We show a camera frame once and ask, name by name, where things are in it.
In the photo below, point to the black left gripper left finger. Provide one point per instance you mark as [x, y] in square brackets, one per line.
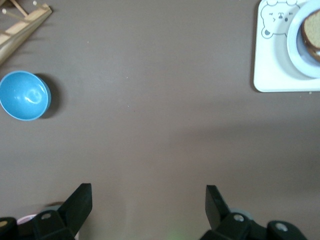
[72, 212]

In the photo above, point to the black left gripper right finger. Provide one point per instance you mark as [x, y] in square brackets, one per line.
[225, 220]

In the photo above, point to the round pale lilac plate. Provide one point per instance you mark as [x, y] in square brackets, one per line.
[293, 50]

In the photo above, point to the brown bread slice sandwich lid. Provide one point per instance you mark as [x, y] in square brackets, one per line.
[312, 30]

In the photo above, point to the pink bowl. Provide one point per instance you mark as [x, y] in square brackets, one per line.
[25, 219]

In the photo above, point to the blue bowl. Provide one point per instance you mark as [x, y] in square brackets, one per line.
[22, 96]

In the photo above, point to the cream tray with bear print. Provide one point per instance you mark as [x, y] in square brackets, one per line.
[270, 62]

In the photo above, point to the brown bread slice under egg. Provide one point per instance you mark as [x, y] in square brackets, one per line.
[314, 57]

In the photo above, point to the wooden peg rack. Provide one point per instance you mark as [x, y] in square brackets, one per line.
[22, 27]

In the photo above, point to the toy fried egg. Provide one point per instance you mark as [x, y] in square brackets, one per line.
[318, 51]

